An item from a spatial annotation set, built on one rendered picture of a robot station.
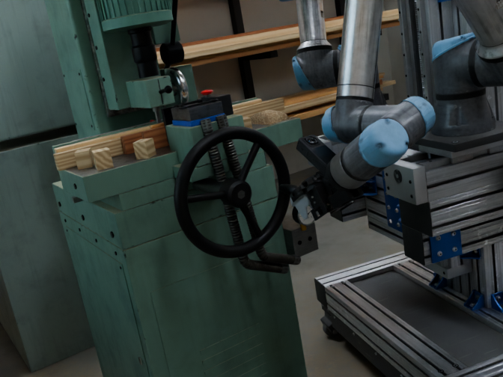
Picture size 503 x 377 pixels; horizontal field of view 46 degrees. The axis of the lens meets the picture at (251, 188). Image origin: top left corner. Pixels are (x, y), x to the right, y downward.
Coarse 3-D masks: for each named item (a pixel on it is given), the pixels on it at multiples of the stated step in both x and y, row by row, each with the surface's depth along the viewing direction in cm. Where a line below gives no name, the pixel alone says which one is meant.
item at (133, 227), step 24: (264, 168) 153; (192, 192) 142; (264, 192) 154; (72, 216) 169; (96, 216) 146; (120, 216) 133; (144, 216) 136; (168, 216) 140; (192, 216) 143; (216, 216) 147; (120, 240) 134; (144, 240) 137
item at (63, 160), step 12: (240, 108) 164; (252, 108) 166; (264, 108) 169; (276, 108) 171; (96, 144) 144; (108, 144) 146; (120, 144) 147; (60, 156) 140; (72, 156) 141; (60, 168) 140
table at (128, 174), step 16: (256, 128) 152; (272, 128) 152; (288, 128) 155; (112, 160) 142; (128, 160) 138; (144, 160) 135; (160, 160) 137; (176, 160) 139; (224, 160) 135; (240, 160) 137; (256, 160) 140; (64, 176) 141; (80, 176) 129; (96, 176) 129; (112, 176) 131; (128, 176) 133; (144, 176) 135; (160, 176) 137; (176, 176) 138; (192, 176) 131; (208, 176) 133; (80, 192) 133; (96, 192) 130; (112, 192) 132
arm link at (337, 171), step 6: (336, 156) 109; (330, 162) 110; (336, 162) 108; (330, 168) 110; (336, 168) 108; (342, 168) 106; (336, 174) 108; (342, 174) 107; (336, 180) 109; (342, 180) 108; (348, 180) 107; (354, 180) 107; (342, 186) 109; (348, 186) 109; (354, 186) 109
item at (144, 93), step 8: (136, 80) 151; (144, 80) 145; (152, 80) 145; (160, 80) 146; (168, 80) 148; (128, 88) 155; (136, 88) 150; (144, 88) 146; (152, 88) 146; (160, 88) 147; (136, 96) 152; (144, 96) 147; (152, 96) 146; (160, 96) 147; (168, 96) 148; (136, 104) 153; (144, 104) 148; (152, 104) 146; (160, 104) 147
